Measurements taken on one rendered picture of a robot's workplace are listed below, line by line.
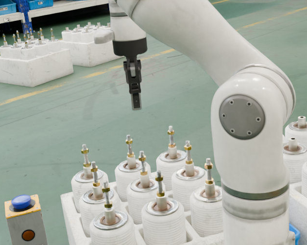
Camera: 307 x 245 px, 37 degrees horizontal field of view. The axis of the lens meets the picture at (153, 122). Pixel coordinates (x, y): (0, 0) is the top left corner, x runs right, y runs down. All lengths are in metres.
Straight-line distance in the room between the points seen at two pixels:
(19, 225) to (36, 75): 2.33
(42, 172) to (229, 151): 1.38
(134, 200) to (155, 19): 0.60
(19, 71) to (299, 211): 2.45
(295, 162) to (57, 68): 2.38
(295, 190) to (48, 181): 0.96
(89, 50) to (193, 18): 2.98
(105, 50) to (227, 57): 3.08
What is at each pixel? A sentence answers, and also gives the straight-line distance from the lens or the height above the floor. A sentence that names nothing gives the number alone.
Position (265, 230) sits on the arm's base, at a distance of 0.64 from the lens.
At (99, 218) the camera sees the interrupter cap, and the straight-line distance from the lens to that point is 1.03.
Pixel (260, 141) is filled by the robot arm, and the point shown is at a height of 0.55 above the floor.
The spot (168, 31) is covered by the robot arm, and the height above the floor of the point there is 0.68.
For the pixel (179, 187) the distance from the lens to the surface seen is 1.15.
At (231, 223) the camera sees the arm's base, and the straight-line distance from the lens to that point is 0.65.
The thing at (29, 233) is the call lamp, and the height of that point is 0.27.
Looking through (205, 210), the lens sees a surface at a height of 0.24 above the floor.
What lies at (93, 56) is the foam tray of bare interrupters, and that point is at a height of 0.07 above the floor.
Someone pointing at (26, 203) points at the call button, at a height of 0.32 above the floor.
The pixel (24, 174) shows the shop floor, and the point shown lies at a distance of 1.93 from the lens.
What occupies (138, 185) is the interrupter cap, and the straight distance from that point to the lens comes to 1.15.
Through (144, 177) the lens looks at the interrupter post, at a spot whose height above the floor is 0.28.
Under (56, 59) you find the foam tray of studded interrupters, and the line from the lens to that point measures 3.37.
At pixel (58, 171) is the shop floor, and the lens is 1.90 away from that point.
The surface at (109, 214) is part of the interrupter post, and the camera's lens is 1.00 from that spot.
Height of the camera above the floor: 0.78
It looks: 20 degrees down
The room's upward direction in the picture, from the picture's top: 6 degrees counter-clockwise
